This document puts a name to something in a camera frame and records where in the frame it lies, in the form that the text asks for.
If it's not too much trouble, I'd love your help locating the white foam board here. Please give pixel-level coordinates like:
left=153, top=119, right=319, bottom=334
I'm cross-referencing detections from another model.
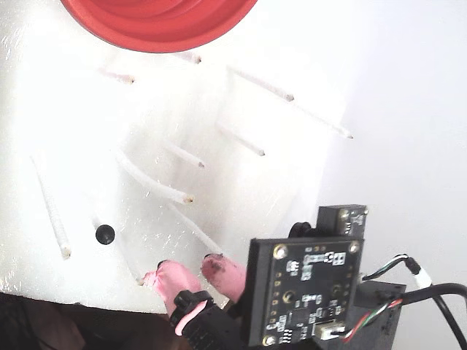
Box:
left=0, top=0, right=350, bottom=315

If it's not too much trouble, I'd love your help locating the red collapsible cup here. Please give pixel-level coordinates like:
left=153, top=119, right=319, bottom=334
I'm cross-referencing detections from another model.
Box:
left=60, top=0, right=260, bottom=54

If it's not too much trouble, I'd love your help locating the black cable with white connector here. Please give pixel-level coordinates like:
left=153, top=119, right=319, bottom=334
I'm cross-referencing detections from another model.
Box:
left=360, top=254, right=467, bottom=349

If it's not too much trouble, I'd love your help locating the pink padded gripper finger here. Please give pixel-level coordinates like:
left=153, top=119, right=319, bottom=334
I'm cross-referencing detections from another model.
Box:
left=200, top=254, right=250, bottom=304
left=143, top=259, right=238, bottom=350

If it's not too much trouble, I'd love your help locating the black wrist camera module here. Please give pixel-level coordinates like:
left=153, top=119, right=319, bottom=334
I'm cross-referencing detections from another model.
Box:
left=239, top=236, right=408, bottom=350

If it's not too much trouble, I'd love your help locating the black camera cable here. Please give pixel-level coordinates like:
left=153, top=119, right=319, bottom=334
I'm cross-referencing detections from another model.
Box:
left=341, top=282, right=467, bottom=343

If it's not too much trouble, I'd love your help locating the blueberry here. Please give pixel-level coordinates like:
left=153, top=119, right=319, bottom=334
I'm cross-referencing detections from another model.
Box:
left=95, top=224, right=116, bottom=246

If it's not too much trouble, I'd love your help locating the small black camera board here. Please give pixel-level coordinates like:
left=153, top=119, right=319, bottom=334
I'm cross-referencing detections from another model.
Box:
left=289, top=204, right=368, bottom=240

